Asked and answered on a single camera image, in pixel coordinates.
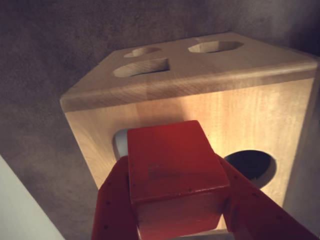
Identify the red cube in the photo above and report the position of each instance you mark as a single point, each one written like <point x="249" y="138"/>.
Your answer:
<point x="172" y="170"/>

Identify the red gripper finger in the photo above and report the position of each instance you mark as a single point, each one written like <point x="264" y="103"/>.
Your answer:
<point x="257" y="215"/>
<point x="112" y="207"/>

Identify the wooden shape sorter box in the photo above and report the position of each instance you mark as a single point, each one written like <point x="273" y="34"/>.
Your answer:
<point x="225" y="105"/>

